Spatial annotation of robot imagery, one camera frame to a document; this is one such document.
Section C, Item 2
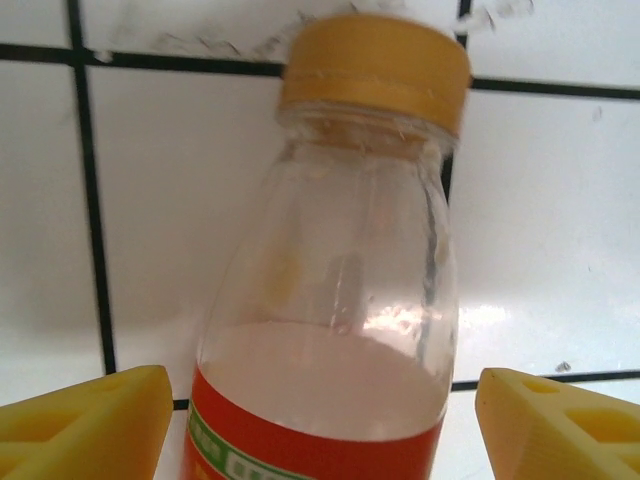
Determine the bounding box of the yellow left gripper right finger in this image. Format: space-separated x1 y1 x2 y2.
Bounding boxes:
473 366 640 480

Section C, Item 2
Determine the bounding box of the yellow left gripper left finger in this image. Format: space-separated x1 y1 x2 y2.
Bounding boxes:
0 364 175 480

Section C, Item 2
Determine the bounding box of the orange NFC juice bottle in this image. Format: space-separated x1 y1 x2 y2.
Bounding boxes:
182 14 474 480

